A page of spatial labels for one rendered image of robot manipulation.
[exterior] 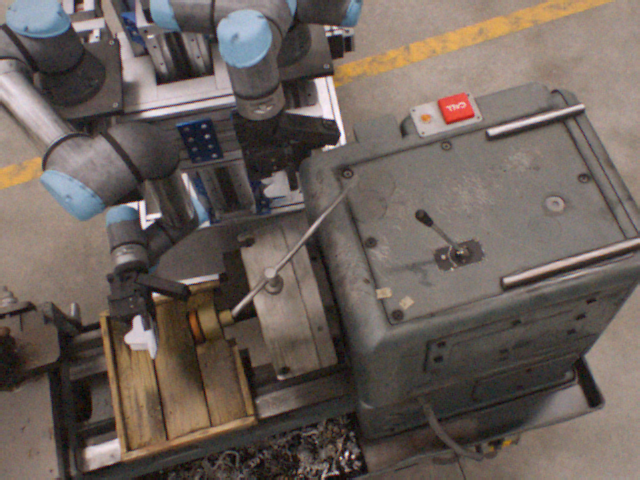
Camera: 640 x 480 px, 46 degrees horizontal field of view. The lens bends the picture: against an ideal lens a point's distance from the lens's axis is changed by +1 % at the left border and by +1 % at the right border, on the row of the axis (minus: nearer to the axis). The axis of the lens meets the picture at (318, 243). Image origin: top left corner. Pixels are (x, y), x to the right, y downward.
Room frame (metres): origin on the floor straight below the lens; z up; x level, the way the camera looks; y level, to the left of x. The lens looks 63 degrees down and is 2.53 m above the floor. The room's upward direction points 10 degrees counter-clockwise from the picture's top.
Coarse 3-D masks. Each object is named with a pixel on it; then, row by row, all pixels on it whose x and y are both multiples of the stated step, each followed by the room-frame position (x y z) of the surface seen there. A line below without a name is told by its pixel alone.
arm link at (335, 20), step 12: (300, 0) 1.18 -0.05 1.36; (312, 0) 1.17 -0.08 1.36; (324, 0) 1.15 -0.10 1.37; (336, 0) 1.14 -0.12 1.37; (348, 0) 1.14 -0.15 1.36; (360, 0) 1.14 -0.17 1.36; (300, 12) 1.17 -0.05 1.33; (312, 12) 1.16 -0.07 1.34; (324, 12) 1.15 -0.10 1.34; (336, 12) 1.14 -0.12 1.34; (348, 12) 1.13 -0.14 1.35; (360, 12) 1.18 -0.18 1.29; (324, 24) 1.15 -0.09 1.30; (336, 24) 1.14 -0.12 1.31; (348, 24) 1.13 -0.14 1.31
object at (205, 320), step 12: (192, 312) 0.62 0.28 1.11; (204, 312) 0.62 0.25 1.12; (216, 312) 0.61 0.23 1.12; (228, 312) 0.61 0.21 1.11; (192, 324) 0.60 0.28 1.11; (204, 324) 0.59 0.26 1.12; (216, 324) 0.59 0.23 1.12; (228, 324) 0.59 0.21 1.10; (192, 336) 0.58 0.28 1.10; (204, 336) 0.58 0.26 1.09; (216, 336) 0.57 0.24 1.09
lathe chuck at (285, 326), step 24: (240, 240) 0.73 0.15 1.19; (264, 240) 0.70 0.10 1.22; (264, 264) 0.64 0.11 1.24; (288, 264) 0.63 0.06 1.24; (264, 288) 0.59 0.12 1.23; (288, 288) 0.59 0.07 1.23; (264, 312) 0.55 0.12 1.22; (288, 312) 0.55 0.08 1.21; (264, 336) 0.51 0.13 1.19; (288, 336) 0.51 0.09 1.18; (312, 336) 0.51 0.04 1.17; (288, 360) 0.48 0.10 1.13; (312, 360) 0.48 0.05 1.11
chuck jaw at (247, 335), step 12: (240, 324) 0.58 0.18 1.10; (252, 324) 0.58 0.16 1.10; (228, 336) 0.56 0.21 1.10; (240, 336) 0.56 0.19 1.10; (252, 336) 0.55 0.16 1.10; (240, 348) 0.53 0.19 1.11; (252, 348) 0.53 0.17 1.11; (264, 348) 0.52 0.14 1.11; (252, 360) 0.50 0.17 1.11; (264, 360) 0.50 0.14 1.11; (276, 372) 0.48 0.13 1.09; (288, 372) 0.48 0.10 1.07
